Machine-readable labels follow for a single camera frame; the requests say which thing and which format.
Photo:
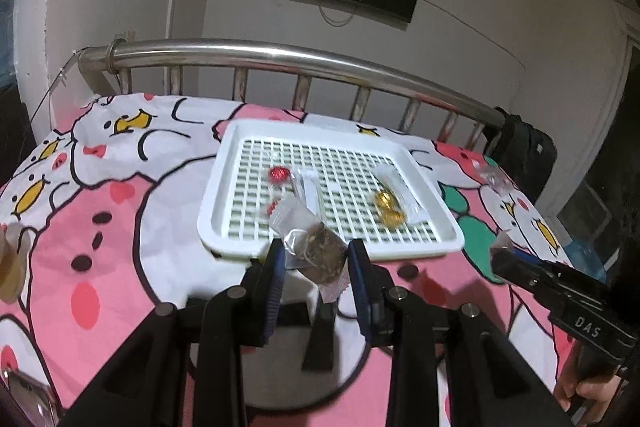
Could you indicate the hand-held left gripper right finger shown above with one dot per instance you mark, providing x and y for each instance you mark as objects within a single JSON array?
[{"x": 357, "y": 279}]

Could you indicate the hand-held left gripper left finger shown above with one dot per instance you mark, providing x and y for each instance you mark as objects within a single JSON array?
[{"x": 272, "y": 269}]

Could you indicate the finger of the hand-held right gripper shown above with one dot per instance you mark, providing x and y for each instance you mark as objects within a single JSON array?
[
  {"x": 515, "y": 269},
  {"x": 537, "y": 259}
]

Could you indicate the wide white snack bar packet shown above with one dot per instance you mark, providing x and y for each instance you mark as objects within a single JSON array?
[{"x": 320, "y": 257}]

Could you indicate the red foil candy packet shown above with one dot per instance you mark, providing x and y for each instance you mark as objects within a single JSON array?
[
  {"x": 274, "y": 209},
  {"x": 280, "y": 175}
]

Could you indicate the clear packet of gold candies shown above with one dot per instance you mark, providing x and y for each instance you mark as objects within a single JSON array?
[{"x": 390, "y": 207}]

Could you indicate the white perforated tray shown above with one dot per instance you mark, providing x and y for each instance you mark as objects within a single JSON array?
[{"x": 220, "y": 207}]

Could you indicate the narrow white snack packet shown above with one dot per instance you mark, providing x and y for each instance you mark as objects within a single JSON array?
[{"x": 309, "y": 192}]

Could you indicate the person's right hand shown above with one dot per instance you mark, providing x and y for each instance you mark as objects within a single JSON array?
[{"x": 567, "y": 393}]

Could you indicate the blue plastic bag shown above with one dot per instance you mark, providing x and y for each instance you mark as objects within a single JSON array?
[{"x": 585, "y": 259}]

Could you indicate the crumpled clear wrapper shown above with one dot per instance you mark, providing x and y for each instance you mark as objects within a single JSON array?
[{"x": 492, "y": 174}]

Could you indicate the black bag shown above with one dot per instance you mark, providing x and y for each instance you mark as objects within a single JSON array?
[{"x": 530, "y": 152}]

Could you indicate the pink cartoon printed blanket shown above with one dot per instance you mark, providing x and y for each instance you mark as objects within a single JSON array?
[{"x": 125, "y": 227}]

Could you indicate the plastic cup of yellow drink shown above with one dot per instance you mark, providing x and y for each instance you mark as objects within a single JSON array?
[{"x": 12, "y": 267}]

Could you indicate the smartphone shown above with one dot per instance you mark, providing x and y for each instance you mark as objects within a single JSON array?
[{"x": 27, "y": 402}]

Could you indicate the metal bed rail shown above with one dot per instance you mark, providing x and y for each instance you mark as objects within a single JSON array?
[{"x": 280, "y": 52}]

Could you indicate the blue wall poster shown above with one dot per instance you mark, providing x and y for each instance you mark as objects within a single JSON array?
[{"x": 6, "y": 37}]

